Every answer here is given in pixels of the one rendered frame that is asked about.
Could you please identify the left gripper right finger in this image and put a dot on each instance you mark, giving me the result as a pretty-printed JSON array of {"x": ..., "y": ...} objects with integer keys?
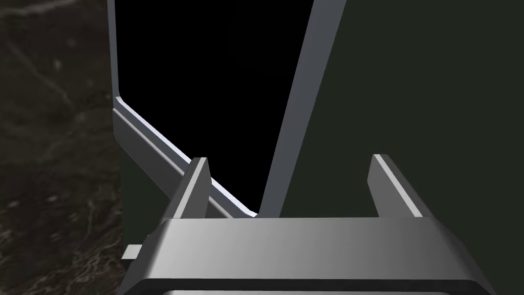
[{"x": 393, "y": 192}]

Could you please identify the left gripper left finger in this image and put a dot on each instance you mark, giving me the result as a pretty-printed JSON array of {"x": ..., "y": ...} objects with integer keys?
[{"x": 192, "y": 192}]

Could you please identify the grey framed dark window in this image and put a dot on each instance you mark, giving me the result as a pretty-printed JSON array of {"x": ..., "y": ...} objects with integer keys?
[{"x": 301, "y": 102}]

